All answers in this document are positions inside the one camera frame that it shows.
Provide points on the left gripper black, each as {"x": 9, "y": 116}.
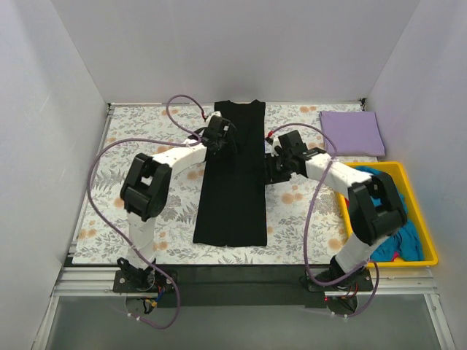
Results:
{"x": 222, "y": 138}

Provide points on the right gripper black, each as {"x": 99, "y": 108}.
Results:
{"x": 274, "y": 165}

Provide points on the black t-shirt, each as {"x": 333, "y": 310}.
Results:
{"x": 232, "y": 206}

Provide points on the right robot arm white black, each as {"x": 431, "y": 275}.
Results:
{"x": 357, "y": 187}

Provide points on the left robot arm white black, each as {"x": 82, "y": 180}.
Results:
{"x": 145, "y": 192}

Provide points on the folded purple t-shirt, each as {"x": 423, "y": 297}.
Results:
{"x": 353, "y": 133}

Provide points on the teal t-shirt in bin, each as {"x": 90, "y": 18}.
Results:
{"x": 404, "y": 244}

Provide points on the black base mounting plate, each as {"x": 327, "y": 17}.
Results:
{"x": 246, "y": 285}

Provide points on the yellow plastic bin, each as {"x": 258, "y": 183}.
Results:
{"x": 397, "y": 171}

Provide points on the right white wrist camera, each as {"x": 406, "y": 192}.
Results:
{"x": 278, "y": 144}

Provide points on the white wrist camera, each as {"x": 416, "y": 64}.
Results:
{"x": 278, "y": 144}
{"x": 218, "y": 128}

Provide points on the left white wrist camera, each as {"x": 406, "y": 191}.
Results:
{"x": 218, "y": 128}

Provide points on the aluminium frame rail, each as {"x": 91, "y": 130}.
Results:
{"x": 98, "y": 281}

